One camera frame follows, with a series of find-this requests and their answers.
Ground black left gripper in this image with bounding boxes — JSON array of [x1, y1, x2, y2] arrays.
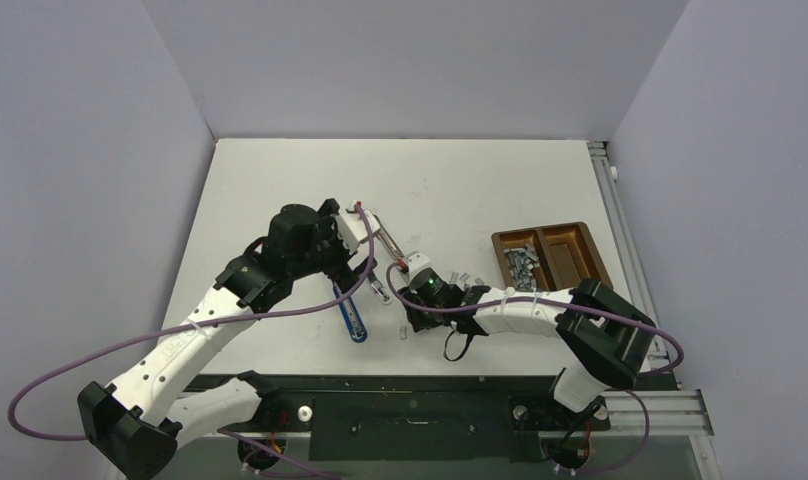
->
[[289, 202, 375, 292]]

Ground blue stapler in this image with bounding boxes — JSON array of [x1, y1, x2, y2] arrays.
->
[[332, 283, 368, 343]]

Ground silver black stapler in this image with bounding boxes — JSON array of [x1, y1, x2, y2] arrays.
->
[[374, 214, 408, 270]]

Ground brown plastic divided tray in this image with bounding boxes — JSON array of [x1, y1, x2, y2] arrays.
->
[[491, 222, 612, 291]]

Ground light blue staple box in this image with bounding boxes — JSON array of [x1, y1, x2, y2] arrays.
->
[[367, 273, 392, 305]]

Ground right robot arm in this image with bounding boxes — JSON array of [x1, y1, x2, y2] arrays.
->
[[395, 268, 655, 428]]

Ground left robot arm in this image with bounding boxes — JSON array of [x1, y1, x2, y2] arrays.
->
[[77, 199, 380, 479]]

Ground pile of grey staples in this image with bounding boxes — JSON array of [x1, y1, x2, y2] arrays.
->
[[503, 243, 552, 293]]

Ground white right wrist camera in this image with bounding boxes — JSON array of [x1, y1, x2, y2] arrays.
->
[[404, 251, 431, 277]]

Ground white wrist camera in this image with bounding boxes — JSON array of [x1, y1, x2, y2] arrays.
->
[[334, 209, 380, 254], [404, 251, 431, 277]]

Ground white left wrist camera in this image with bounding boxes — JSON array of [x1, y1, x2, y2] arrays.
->
[[334, 209, 380, 254]]

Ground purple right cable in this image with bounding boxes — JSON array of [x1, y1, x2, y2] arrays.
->
[[385, 260, 686, 477]]

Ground purple cable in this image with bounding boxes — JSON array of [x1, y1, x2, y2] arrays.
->
[[7, 201, 379, 480], [385, 260, 686, 477]]

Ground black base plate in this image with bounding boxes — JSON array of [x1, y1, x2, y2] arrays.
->
[[168, 371, 627, 462]]

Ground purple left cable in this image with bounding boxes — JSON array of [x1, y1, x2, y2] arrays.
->
[[7, 201, 379, 480]]

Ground aluminium frame rail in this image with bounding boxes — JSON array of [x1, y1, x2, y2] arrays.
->
[[115, 140, 717, 441]]

